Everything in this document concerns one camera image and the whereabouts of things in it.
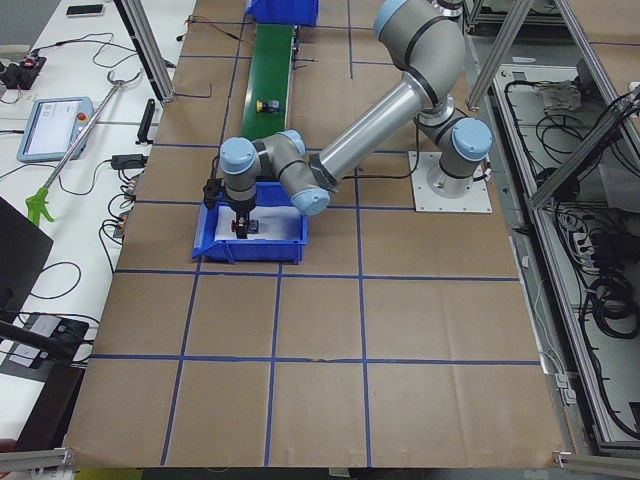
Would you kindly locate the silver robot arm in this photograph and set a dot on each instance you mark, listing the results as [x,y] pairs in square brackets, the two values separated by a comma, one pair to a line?
[428,48]

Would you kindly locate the yellow push button switch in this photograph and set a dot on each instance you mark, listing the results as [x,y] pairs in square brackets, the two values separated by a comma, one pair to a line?
[268,106]

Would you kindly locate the left blue plastic bin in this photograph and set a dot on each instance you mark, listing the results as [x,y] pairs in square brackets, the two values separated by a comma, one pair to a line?
[287,12]

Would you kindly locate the green conveyor belt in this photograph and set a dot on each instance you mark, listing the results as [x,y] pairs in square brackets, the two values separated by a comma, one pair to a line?
[269,78]

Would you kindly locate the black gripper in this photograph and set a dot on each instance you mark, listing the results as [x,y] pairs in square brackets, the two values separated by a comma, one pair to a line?
[242,208]

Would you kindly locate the aluminium frame post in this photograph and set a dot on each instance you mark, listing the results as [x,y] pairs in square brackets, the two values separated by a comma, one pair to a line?
[137,25]

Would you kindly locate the long reacher grabber tool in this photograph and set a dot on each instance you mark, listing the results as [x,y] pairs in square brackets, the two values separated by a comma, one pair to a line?
[36,204]

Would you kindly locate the black flat bar tool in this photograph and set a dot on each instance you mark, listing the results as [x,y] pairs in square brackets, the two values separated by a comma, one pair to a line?
[145,123]

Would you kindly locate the black smartphone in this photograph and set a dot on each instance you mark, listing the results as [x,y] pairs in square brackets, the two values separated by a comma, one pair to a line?
[85,10]

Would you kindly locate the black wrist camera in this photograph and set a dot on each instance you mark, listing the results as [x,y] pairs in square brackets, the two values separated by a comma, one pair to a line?
[213,193]

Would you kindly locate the blue plastic bin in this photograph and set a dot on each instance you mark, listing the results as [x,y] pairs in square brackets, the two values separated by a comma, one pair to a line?
[287,12]
[283,231]

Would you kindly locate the black power adapter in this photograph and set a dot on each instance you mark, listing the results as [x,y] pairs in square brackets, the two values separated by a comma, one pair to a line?
[128,161]

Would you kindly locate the red push button switch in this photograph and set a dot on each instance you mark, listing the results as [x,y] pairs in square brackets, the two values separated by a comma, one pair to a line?
[253,228]

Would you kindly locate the right blue plastic bin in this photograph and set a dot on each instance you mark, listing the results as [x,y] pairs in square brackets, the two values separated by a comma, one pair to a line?
[283,231]

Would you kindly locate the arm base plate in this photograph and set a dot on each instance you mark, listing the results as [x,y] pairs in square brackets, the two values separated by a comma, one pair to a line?
[435,192]

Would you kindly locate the blue teach pendant tablet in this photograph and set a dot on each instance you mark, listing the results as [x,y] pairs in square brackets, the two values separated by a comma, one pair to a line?
[53,125]

